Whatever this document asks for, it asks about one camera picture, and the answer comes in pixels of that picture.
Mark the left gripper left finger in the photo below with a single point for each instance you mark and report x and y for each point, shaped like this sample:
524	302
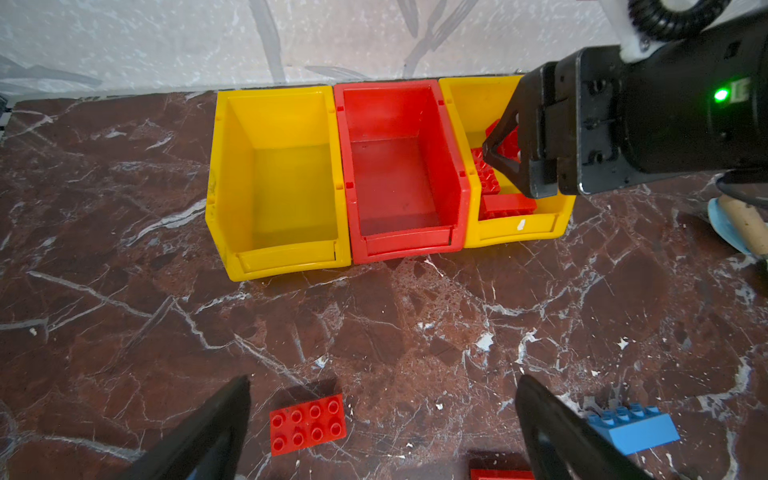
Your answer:
206	445

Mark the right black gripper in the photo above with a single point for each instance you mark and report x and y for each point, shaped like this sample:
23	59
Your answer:
561	130

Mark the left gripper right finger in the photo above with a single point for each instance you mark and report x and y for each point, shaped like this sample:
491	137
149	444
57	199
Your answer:
560	444

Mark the red lego brick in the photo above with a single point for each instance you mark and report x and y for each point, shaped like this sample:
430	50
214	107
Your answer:
509	147
485	173
307	425
505	205
498	474

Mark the blue lego brick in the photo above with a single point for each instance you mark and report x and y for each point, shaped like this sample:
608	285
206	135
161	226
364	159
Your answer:
635	428

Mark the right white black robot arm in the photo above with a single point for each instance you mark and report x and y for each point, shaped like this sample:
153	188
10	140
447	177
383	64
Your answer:
683	92

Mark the right yellow bin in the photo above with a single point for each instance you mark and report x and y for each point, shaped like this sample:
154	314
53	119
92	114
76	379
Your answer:
471	103

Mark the yellow bin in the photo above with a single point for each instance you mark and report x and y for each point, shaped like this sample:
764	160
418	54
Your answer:
471	103
275	198

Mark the red middle bin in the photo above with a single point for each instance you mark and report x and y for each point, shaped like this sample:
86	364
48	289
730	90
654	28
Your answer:
406	186

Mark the left yellow bin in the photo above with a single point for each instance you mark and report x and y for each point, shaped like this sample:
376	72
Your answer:
275	198

